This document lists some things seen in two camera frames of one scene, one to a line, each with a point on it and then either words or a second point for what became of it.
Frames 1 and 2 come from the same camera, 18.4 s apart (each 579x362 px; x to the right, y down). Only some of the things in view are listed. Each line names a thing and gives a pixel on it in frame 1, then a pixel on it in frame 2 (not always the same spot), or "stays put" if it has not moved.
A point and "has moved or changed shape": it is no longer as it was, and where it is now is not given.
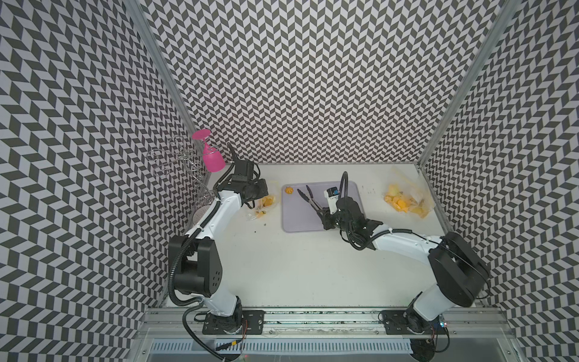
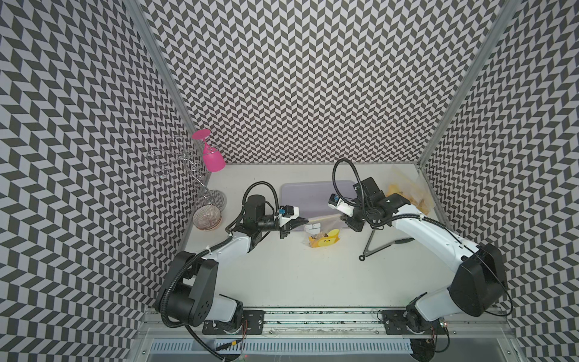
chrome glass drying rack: x=179 y=155 stays put
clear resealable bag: x=413 y=195 stays put
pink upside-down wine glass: x=212 y=157 stays put
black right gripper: x=325 y=216 → x=356 y=225
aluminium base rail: x=475 y=323 stays put
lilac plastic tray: x=298 y=215 stays put
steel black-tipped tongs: x=312 y=201 has moved or changed shape
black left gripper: x=263 y=190 → x=286 y=228
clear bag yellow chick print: x=265 y=205 → x=323 y=233
